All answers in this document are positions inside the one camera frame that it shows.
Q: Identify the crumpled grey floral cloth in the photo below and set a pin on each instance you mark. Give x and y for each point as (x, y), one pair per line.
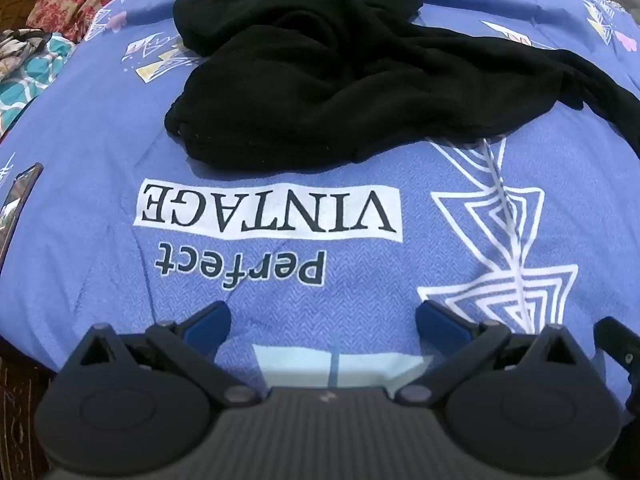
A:
(20, 47)

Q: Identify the black pants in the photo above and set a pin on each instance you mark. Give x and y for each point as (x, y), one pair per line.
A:
(325, 80)

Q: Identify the black smartphone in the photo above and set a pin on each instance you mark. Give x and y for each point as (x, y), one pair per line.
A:
(17, 205)

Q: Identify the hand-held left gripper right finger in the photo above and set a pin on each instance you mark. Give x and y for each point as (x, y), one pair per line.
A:
(436, 321)

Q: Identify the blue printed bedsheet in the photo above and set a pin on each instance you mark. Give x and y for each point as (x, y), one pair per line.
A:
(100, 135)

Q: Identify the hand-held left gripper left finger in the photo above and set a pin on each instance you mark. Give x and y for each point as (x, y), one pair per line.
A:
(210, 321)

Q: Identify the teal patterned cloth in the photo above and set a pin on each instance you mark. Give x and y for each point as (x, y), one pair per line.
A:
(35, 75)

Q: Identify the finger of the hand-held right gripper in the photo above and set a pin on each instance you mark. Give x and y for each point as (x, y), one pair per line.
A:
(620, 345)

